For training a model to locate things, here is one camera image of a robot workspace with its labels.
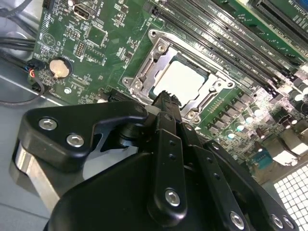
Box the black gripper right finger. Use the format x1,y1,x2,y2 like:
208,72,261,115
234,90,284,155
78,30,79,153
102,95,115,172
177,98,301,231

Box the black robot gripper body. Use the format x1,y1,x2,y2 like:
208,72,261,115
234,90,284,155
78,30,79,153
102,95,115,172
42,149,227,231

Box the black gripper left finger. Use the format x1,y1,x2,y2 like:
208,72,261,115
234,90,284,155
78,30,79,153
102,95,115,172
9,90,190,229

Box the silver CPU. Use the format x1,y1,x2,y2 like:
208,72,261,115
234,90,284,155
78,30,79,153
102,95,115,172
148,52,212,109

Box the metal socket cover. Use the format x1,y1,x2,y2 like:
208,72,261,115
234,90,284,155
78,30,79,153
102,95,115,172
133,42,229,116

